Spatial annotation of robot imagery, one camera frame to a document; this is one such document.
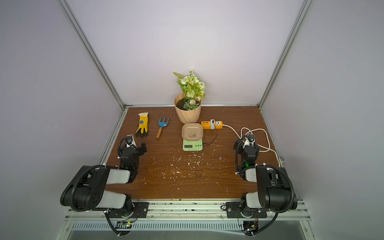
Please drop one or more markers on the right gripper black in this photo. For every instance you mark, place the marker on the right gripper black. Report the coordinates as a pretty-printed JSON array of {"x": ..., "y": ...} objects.
[{"x": 249, "y": 147}]

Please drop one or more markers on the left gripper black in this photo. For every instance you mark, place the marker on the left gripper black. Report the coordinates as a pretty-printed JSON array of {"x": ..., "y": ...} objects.
[{"x": 139, "y": 149}]

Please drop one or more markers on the white usb charger adapter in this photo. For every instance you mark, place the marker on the white usb charger adapter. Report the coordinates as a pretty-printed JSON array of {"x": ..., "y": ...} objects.
[{"x": 212, "y": 124}]

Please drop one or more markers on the beige tray with panda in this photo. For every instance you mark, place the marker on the beige tray with panda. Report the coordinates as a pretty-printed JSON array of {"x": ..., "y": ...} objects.
[{"x": 192, "y": 132}]

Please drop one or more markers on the green electronic scale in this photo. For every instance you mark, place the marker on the green electronic scale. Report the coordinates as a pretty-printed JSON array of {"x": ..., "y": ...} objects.
[{"x": 193, "y": 145}]

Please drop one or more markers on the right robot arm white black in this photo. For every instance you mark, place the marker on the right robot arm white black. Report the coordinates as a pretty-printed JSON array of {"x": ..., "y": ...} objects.
[{"x": 275, "y": 190}]

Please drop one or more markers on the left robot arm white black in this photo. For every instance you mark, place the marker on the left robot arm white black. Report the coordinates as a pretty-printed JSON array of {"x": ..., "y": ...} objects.
[{"x": 87, "y": 190}]

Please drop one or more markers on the yellow black gardening glove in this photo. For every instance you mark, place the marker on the yellow black gardening glove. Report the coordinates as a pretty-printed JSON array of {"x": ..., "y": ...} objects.
[{"x": 142, "y": 130}]

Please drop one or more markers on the orange power strip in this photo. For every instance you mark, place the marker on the orange power strip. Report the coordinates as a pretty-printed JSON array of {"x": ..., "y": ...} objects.
[{"x": 206, "y": 125}]

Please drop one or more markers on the blue garden hand rake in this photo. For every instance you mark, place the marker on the blue garden hand rake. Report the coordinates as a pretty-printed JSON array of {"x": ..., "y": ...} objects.
[{"x": 163, "y": 122}]

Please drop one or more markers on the beige flower pot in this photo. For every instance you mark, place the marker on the beige flower pot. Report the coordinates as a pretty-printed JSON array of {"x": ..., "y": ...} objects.
[{"x": 185, "y": 117}]

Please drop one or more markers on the green white artificial flowers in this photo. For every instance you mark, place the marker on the green white artificial flowers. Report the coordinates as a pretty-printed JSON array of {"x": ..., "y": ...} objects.
[{"x": 192, "y": 88}]

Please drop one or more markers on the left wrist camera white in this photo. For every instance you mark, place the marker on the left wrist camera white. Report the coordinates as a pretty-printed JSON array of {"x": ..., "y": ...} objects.
[{"x": 129, "y": 140}]

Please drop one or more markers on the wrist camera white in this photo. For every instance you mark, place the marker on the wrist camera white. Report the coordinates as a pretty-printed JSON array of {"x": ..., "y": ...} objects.
[
  {"x": 249, "y": 140},
  {"x": 129, "y": 140}
]

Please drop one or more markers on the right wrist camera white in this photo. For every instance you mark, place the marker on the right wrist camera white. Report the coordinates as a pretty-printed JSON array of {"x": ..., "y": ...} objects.
[{"x": 249, "y": 140}]

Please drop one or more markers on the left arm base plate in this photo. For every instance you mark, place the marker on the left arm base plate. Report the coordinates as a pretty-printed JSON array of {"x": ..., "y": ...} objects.
[{"x": 137, "y": 210}]

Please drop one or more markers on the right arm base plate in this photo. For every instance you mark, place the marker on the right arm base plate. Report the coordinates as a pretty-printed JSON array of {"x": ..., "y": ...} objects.
[{"x": 235, "y": 210}]

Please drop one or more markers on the aluminium front rail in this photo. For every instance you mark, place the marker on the aluminium front rail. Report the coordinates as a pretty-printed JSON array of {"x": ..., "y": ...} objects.
[{"x": 192, "y": 209}]

